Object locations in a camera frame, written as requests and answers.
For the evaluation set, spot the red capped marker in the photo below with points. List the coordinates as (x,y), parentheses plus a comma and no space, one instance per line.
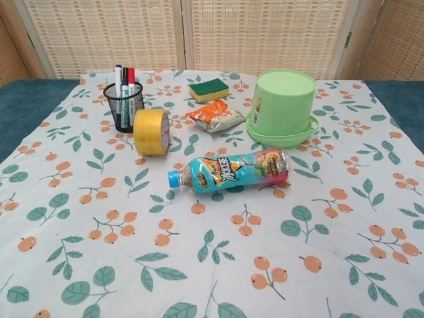
(131,79)

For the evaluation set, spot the black mesh pen holder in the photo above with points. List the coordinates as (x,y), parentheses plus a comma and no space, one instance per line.
(114,109)

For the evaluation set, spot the black cap marker pen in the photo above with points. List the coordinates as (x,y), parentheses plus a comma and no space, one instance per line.
(125,83)

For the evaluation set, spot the blue capped marker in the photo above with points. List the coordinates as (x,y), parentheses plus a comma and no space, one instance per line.
(118,74)

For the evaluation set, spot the teal label drink bottle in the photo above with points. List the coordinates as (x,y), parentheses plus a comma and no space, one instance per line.
(232,172)

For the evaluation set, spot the orange white snack bag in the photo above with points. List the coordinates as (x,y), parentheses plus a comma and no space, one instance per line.
(215,116)

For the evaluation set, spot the yellow tape roll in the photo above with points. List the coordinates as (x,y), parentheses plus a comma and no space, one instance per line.
(147,132)

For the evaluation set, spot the green yellow sponge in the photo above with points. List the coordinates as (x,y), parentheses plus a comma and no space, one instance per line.
(208,87)

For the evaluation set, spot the floral print tablecloth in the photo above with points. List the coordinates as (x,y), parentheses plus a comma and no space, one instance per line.
(232,232)

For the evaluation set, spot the light green plastic bucket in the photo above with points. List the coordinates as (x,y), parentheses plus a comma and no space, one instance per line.
(281,106)

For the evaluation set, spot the woven folding screen panel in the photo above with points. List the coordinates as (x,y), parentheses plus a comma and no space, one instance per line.
(265,36)
(11,49)
(106,36)
(391,43)

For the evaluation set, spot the metal screen hinge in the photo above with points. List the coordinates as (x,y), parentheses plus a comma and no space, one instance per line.
(347,39)

